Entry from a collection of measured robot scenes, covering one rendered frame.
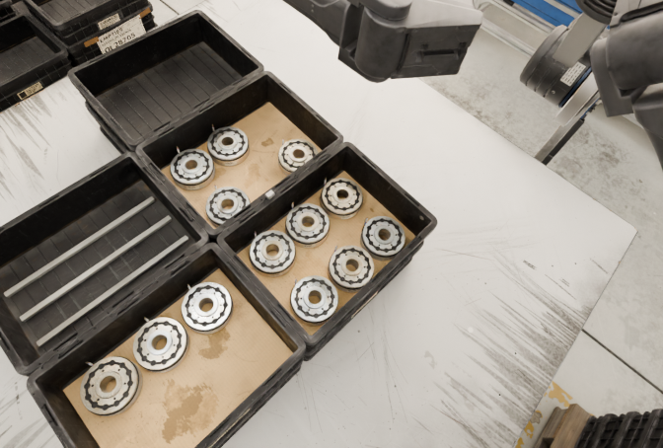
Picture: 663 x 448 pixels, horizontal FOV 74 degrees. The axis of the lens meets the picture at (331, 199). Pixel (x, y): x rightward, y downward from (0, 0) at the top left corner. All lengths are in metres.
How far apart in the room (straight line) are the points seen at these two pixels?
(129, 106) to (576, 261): 1.30
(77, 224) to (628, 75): 1.06
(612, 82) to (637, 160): 2.41
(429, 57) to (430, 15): 0.05
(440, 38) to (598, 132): 2.37
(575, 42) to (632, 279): 1.59
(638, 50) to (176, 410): 0.90
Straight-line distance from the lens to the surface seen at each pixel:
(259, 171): 1.14
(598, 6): 0.99
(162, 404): 0.99
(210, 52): 1.43
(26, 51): 2.30
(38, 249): 1.18
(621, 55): 0.45
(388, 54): 0.52
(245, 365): 0.98
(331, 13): 0.54
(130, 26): 2.16
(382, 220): 1.07
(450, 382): 1.16
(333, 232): 1.06
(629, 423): 1.76
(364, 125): 1.42
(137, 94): 1.35
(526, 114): 2.70
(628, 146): 2.90
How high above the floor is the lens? 1.79
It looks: 60 degrees down
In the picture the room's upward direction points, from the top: 11 degrees clockwise
